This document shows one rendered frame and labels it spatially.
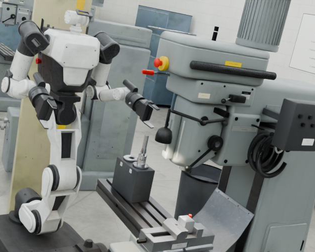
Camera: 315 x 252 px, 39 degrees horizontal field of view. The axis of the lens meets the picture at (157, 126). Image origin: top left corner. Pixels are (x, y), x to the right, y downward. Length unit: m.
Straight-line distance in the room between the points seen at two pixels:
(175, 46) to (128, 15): 9.97
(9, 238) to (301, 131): 1.71
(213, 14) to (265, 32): 7.09
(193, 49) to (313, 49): 5.45
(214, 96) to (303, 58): 5.40
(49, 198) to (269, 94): 1.25
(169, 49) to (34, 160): 2.10
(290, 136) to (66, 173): 1.17
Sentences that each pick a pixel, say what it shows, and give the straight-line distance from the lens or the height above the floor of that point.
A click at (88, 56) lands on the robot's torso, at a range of 2.35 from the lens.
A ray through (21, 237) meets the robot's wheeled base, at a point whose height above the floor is 0.57.
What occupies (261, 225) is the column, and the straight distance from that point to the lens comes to 2.33.
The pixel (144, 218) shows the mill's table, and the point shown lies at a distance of 2.34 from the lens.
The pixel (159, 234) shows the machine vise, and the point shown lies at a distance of 2.10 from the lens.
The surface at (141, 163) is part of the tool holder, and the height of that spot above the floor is 1.16.
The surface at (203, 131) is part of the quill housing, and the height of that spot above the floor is 1.50.
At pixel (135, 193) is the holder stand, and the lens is 2.46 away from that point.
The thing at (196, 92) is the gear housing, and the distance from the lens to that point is 1.86.
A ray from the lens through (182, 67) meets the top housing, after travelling 1.81.
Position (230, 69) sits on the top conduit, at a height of 1.79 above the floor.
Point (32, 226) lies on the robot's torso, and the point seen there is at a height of 0.68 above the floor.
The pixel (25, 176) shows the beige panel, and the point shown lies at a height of 0.49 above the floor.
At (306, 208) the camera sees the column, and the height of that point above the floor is 1.14.
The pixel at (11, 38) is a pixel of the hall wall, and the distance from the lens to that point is 10.92.
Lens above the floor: 1.97
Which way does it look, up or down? 14 degrees down
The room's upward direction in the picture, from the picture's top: 12 degrees clockwise
